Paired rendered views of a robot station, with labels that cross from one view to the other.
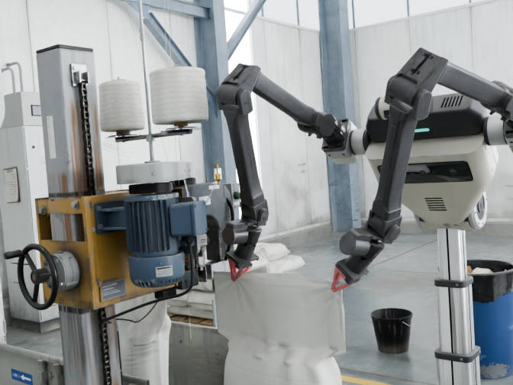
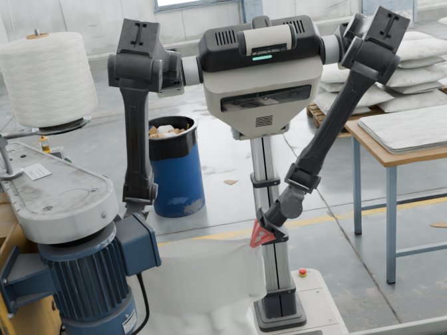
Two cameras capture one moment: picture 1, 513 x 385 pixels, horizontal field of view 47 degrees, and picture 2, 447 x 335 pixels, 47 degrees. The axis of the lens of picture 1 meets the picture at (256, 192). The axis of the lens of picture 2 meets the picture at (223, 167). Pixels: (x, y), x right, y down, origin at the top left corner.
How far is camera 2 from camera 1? 1.07 m
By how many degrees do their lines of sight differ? 44
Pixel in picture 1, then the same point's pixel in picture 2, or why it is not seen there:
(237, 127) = (144, 108)
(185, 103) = (84, 92)
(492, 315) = (188, 165)
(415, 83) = (389, 48)
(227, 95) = (137, 71)
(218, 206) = not seen: hidden behind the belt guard
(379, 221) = (305, 175)
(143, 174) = (93, 221)
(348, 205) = not seen: outside the picture
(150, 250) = (110, 307)
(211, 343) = not seen: hidden behind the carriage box
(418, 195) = (251, 116)
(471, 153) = (318, 77)
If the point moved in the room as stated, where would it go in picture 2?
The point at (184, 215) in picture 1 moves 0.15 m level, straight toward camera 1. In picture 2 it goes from (143, 248) to (198, 270)
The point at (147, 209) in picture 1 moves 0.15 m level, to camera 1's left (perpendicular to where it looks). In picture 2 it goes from (97, 260) to (21, 302)
